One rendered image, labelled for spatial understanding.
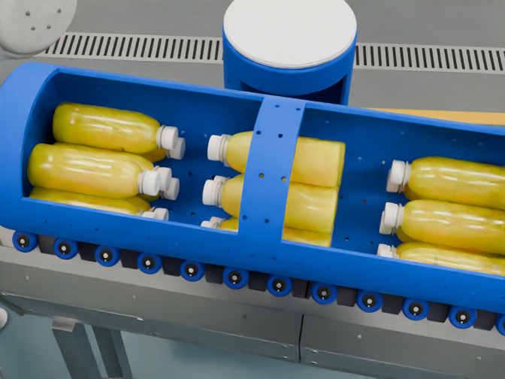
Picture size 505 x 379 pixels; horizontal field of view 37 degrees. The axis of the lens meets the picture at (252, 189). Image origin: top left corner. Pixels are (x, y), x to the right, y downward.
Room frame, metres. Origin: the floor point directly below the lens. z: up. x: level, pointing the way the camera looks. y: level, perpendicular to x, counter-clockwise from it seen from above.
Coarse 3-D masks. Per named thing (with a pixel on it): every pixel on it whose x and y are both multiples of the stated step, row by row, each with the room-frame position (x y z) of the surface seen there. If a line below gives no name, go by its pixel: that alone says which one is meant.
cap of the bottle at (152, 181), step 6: (150, 174) 0.78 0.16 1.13; (156, 174) 0.78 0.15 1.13; (144, 180) 0.77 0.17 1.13; (150, 180) 0.77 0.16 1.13; (156, 180) 0.77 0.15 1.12; (144, 186) 0.76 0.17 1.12; (150, 186) 0.76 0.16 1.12; (156, 186) 0.77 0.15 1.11; (144, 192) 0.76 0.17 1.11; (150, 192) 0.76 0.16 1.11; (156, 192) 0.77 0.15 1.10
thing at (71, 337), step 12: (60, 324) 0.79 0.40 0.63; (72, 324) 0.79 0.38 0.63; (60, 336) 0.78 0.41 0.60; (72, 336) 0.78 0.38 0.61; (84, 336) 0.81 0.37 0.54; (60, 348) 0.79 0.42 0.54; (72, 348) 0.78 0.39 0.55; (84, 348) 0.80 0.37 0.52; (72, 360) 0.78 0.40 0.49; (84, 360) 0.78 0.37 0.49; (72, 372) 0.78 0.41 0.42; (84, 372) 0.78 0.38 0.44; (96, 372) 0.81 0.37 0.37
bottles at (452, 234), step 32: (32, 192) 0.78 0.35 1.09; (64, 192) 0.78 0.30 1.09; (160, 192) 0.85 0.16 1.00; (224, 224) 0.72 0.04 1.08; (384, 224) 0.73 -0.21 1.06; (416, 224) 0.72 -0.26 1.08; (448, 224) 0.71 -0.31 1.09; (480, 224) 0.71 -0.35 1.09; (416, 256) 0.65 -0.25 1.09; (448, 256) 0.65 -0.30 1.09; (480, 256) 0.65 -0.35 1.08
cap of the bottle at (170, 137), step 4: (168, 128) 0.88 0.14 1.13; (172, 128) 0.88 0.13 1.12; (176, 128) 0.89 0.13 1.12; (164, 132) 0.88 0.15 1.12; (168, 132) 0.87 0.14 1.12; (172, 132) 0.87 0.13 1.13; (176, 132) 0.89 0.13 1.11; (164, 136) 0.87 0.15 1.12; (168, 136) 0.87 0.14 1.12; (172, 136) 0.87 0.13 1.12; (176, 136) 0.88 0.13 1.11; (164, 140) 0.87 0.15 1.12; (168, 140) 0.86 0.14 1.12; (172, 140) 0.86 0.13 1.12; (176, 140) 0.88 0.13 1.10; (164, 144) 0.86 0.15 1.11; (168, 144) 0.86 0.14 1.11; (172, 144) 0.86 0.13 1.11; (176, 144) 0.88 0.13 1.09; (168, 148) 0.86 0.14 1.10; (172, 148) 0.86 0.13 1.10
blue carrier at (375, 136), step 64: (0, 128) 0.80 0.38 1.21; (192, 128) 0.95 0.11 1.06; (256, 128) 0.78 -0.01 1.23; (320, 128) 0.91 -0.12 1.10; (384, 128) 0.89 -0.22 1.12; (448, 128) 0.85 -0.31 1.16; (0, 192) 0.74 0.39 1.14; (192, 192) 0.87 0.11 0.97; (256, 192) 0.69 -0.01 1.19; (384, 192) 0.85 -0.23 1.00; (192, 256) 0.68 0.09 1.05; (256, 256) 0.65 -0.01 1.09; (320, 256) 0.63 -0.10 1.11; (384, 256) 0.63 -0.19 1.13
